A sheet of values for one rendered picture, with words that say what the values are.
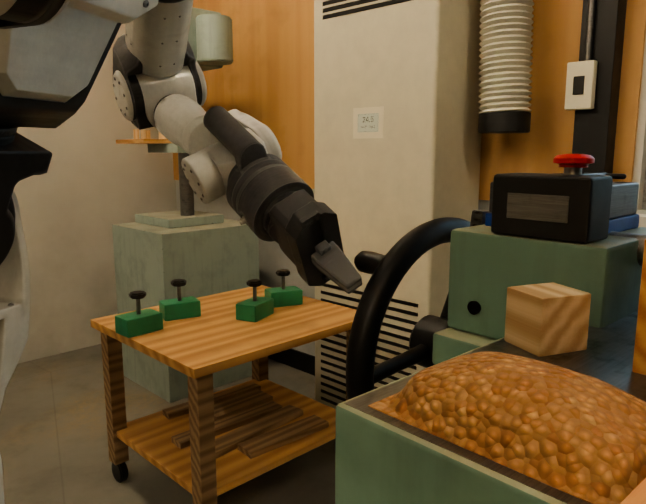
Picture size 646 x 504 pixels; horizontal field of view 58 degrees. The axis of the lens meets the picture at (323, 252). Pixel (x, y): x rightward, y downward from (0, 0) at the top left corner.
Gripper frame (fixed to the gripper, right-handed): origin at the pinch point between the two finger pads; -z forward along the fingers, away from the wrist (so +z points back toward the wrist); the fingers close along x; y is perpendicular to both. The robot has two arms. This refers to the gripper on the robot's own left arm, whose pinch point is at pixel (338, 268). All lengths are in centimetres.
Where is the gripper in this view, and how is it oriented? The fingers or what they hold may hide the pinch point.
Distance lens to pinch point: 64.8
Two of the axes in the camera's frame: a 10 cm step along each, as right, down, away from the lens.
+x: -1.4, -5.9, -8.0
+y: 8.0, -5.4, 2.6
